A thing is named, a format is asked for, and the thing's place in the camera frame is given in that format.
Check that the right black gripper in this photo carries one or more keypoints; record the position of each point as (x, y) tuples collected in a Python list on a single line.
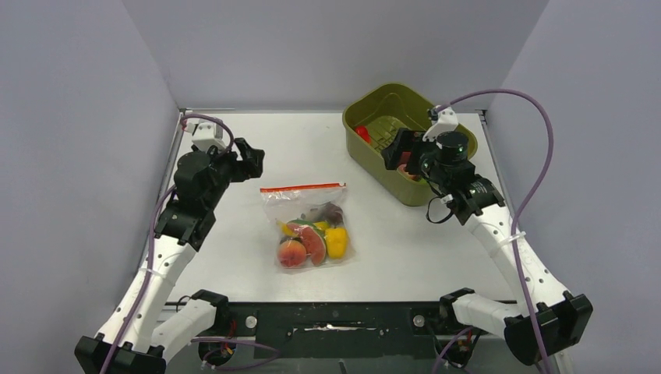
[(405, 141)]

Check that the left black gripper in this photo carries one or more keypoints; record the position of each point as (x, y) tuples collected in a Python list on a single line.
[(253, 157)]

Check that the olive green plastic bin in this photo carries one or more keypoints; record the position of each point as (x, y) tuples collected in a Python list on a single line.
[(395, 106)]

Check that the yellow banana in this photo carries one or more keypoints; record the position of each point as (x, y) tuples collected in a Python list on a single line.
[(290, 229)]

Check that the clear zip bag orange zipper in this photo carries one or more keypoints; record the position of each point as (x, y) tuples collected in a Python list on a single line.
[(286, 203)]

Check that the dark purple plum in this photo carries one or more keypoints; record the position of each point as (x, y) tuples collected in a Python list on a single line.
[(332, 214)]

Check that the peach fruit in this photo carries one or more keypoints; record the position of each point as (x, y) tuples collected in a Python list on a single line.
[(291, 254)]

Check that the watermelon slice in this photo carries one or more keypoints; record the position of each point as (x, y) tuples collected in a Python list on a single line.
[(314, 241)]

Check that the yellow bell pepper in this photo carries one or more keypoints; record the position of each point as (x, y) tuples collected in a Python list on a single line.
[(337, 242)]

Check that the grey fish toy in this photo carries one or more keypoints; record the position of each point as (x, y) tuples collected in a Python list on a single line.
[(312, 214)]

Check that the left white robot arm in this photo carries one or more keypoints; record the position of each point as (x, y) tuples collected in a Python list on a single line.
[(132, 340)]

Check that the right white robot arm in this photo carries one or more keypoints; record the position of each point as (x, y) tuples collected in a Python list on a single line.
[(546, 317)]

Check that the small pink peach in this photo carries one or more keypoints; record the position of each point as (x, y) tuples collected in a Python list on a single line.
[(402, 170)]

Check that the red chili pepper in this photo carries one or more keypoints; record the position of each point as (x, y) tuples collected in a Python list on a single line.
[(363, 133)]

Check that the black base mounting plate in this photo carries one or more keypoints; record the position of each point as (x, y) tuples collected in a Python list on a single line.
[(325, 330)]

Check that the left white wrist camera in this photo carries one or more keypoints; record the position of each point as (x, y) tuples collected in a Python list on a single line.
[(205, 134)]

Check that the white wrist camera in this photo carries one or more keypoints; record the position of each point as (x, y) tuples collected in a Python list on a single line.
[(443, 119), (205, 134)]

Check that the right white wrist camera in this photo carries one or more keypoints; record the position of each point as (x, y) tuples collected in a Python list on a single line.
[(443, 119)]

